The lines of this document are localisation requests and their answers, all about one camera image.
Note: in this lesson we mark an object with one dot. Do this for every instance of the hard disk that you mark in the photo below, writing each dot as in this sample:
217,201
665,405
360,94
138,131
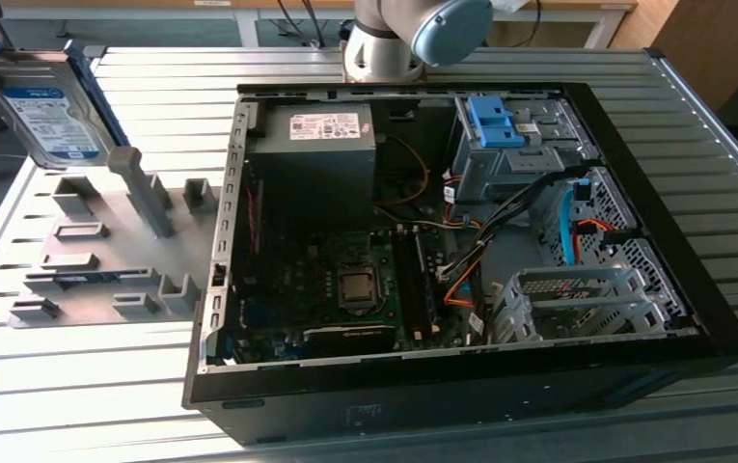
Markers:
48,125

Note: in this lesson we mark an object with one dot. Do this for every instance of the silver disk bay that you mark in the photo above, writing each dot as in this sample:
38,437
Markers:
588,302

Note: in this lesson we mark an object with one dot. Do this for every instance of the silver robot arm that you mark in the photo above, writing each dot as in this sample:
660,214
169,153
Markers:
381,53

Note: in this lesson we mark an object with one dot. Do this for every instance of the black RAM stick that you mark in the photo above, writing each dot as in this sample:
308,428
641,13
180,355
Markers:
409,284

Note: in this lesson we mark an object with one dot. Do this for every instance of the black graphics card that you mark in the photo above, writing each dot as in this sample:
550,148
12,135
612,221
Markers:
349,337

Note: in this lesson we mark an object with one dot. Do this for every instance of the white framed desk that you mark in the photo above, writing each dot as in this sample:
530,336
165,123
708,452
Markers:
246,29

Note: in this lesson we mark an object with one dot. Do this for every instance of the blue plastic latch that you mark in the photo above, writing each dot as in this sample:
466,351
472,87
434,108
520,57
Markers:
494,130

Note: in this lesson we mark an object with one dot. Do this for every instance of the green motherboard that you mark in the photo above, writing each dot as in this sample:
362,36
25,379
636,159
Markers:
292,289

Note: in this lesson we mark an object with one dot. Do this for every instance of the dark blue RAM stick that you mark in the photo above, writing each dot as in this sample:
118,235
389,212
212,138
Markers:
82,279

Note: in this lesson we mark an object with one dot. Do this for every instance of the silver drive cage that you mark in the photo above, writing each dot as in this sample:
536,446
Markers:
510,164

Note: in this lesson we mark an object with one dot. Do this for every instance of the brown wooden cabinet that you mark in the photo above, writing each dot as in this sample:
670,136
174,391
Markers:
716,48

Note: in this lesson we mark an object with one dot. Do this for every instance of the grey parts rack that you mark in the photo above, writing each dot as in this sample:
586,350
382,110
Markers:
124,260

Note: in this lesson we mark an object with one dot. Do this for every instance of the black PC case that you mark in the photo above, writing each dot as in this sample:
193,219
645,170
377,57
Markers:
408,400

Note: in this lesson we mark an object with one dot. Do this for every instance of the grey power supply unit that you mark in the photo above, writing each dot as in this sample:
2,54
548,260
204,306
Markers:
317,159

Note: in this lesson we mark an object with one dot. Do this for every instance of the CPU socket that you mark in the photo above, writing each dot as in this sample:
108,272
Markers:
357,288

